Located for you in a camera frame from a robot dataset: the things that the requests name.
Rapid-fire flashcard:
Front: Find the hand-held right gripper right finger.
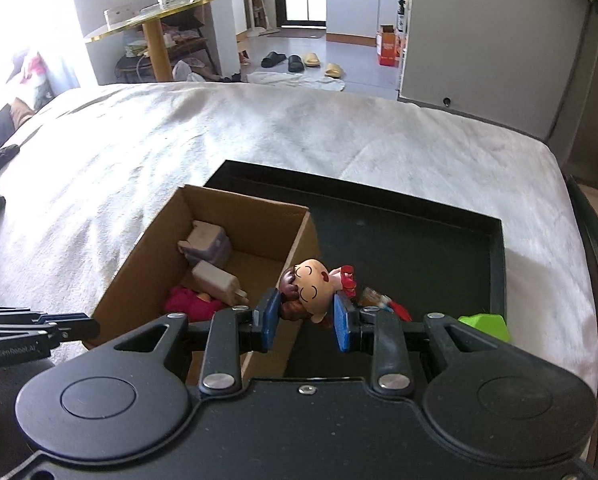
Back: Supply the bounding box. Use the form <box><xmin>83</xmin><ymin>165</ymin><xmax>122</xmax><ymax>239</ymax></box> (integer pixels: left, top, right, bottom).
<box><xmin>331</xmin><ymin>294</ymin><xmax>512</xmax><ymax>396</ymax></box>

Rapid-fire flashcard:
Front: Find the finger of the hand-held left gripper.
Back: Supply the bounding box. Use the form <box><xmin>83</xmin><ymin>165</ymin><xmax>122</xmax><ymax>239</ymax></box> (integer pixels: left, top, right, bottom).
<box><xmin>0</xmin><ymin>305</ymin><xmax>101</xmax><ymax>347</ymax></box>

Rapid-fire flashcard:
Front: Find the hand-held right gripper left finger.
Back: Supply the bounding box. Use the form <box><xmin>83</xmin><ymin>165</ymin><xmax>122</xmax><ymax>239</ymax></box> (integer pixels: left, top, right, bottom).
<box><xmin>96</xmin><ymin>290</ymin><xmax>284</xmax><ymax>396</ymax></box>

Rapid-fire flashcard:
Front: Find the brown-haired doll figure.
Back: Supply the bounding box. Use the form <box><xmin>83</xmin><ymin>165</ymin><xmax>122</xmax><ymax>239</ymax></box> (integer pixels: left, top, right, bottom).
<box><xmin>278</xmin><ymin>257</ymin><xmax>362</xmax><ymax>331</ymax></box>

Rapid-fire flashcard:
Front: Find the white block toy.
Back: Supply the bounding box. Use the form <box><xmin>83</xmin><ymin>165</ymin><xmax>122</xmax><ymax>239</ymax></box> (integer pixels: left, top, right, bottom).
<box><xmin>191</xmin><ymin>261</ymin><xmax>251</xmax><ymax>307</ymax></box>

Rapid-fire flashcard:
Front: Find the brown cardboard box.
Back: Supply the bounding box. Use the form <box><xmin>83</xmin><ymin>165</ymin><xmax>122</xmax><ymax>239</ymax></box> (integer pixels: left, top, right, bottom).
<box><xmin>81</xmin><ymin>184</ymin><xmax>320</xmax><ymax>386</ymax></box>

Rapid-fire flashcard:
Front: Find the pink plush toy figure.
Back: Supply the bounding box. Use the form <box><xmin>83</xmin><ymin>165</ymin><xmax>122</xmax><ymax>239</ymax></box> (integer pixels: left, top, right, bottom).
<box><xmin>165</xmin><ymin>286</ymin><xmax>224</xmax><ymax>323</ymax></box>

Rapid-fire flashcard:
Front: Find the black tray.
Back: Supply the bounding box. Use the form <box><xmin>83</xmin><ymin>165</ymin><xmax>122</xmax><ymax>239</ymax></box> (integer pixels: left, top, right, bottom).
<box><xmin>204</xmin><ymin>160</ymin><xmax>508</xmax><ymax>378</ymax></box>

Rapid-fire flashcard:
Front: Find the small blocky toy figure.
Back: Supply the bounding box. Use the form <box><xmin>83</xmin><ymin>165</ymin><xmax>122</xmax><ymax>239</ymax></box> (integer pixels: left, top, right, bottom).
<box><xmin>361</xmin><ymin>287</ymin><xmax>414</xmax><ymax>322</ymax></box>

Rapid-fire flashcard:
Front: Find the green hexagonal box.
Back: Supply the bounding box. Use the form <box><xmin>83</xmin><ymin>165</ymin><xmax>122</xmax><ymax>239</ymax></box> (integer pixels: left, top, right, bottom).
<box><xmin>458</xmin><ymin>312</ymin><xmax>510</xmax><ymax>343</ymax></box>

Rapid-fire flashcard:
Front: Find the white fluffy blanket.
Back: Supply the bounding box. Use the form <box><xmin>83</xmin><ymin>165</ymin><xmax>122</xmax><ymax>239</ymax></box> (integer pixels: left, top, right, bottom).
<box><xmin>0</xmin><ymin>81</ymin><xmax>598</xmax><ymax>391</ymax></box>

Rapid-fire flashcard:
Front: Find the brown and dark clothing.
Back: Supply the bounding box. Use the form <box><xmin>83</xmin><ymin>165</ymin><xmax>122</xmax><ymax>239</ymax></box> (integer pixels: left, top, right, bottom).
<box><xmin>0</xmin><ymin>102</ymin><xmax>34</xmax><ymax>156</ymax></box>

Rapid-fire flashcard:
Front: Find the pink printed cloth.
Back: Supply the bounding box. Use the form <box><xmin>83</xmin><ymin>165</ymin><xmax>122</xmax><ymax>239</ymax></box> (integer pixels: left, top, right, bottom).
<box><xmin>9</xmin><ymin>47</ymin><xmax>54</xmax><ymax>111</ymax></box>

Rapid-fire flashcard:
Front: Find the orange cardboard box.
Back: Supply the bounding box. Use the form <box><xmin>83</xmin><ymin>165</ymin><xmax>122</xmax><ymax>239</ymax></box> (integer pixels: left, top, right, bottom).
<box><xmin>376</xmin><ymin>25</ymin><xmax>402</xmax><ymax>68</ymax></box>

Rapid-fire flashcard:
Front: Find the clear plastic box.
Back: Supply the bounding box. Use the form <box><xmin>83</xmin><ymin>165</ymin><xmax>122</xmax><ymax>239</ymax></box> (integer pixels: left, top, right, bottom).
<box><xmin>104</xmin><ymin>4</ymin><xmax>144</xmax><ymax>23</ymax></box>

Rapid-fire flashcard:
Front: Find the grey wardrobe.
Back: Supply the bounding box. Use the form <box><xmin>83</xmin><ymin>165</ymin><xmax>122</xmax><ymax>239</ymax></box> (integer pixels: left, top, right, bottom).
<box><xmin>398</xmin><ymin>0</ymin><xmax>598</xmax><ymax>141</ymax></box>

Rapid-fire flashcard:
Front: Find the white kitchen cabinet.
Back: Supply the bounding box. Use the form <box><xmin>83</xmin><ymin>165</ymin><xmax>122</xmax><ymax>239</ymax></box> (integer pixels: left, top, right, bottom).
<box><xmin>325</xmin><ymin>0</ymin><xmax>414</xmax><ymax>46</ymax></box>

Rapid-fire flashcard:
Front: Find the round yellow-edged table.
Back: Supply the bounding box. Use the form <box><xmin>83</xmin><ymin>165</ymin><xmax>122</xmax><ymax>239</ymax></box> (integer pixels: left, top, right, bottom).
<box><xmin>84</xmin><ymin>0</ymin><xmax>220</xmax><ymax>82</ymax></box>

